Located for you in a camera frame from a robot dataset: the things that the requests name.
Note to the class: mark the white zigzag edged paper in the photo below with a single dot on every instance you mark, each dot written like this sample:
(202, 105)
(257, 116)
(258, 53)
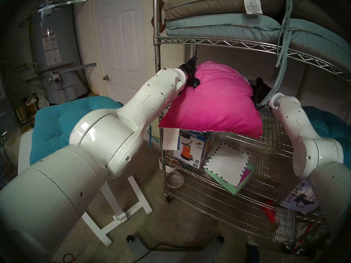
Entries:
(227, 163)

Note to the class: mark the small metal bowl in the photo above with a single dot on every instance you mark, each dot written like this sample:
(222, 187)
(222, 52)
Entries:
(175, 179)

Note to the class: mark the utility pump cardboard box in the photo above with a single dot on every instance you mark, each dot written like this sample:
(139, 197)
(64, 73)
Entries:
(189, 150)

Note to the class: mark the white pink flamingo pillow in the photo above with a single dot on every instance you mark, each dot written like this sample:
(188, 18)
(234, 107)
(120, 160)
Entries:
(214, 100)

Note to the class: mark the LED lamp product box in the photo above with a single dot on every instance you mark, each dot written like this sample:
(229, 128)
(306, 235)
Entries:
(296, 199)

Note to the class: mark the brown clay saucer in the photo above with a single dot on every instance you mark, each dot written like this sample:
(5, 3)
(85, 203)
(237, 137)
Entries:
(173, 162)

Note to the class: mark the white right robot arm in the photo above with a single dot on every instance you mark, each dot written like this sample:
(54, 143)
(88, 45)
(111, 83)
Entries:
(301, 133)

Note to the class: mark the green coloured paper pad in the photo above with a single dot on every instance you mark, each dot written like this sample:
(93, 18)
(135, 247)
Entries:
(219, 181)

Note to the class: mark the teal tufted round cushion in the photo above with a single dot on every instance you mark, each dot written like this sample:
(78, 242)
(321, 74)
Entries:
(329, 125)

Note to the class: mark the white panel door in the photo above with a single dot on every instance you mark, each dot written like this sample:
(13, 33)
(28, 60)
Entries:
(120, 46)

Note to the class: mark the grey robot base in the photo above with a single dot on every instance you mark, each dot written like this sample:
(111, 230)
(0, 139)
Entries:
(137, 251)

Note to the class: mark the teal cushion with ties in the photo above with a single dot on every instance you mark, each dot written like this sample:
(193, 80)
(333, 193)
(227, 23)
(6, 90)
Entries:
(54, 120)

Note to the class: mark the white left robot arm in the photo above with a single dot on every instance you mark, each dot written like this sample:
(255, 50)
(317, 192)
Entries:
(96, 142)

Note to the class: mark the small red tool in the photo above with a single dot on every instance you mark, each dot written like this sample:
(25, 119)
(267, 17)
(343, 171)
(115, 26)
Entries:
(268, 210)

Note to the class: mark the white plastic container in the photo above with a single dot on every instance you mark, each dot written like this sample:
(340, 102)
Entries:
(164, 168)

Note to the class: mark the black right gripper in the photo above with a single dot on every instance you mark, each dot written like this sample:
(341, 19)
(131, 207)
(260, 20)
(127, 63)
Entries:
(262, 91)

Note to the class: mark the white adjustable side table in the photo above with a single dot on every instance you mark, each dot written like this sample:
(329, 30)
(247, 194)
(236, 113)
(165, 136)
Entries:
(139, 195)

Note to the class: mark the white cushion care label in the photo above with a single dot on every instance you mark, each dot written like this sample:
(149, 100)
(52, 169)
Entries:
(252, 2)

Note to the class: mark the light blue bench cushion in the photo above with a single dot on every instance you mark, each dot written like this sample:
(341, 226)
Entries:
(219, 25)

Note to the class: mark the beige bench cushion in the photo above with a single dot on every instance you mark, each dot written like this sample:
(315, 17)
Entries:
(205, 3)

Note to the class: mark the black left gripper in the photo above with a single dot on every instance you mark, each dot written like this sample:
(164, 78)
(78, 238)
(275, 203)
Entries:
(191, 73)

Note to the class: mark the grey water heater tank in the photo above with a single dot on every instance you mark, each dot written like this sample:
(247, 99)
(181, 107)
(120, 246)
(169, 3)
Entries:
(57, 32)

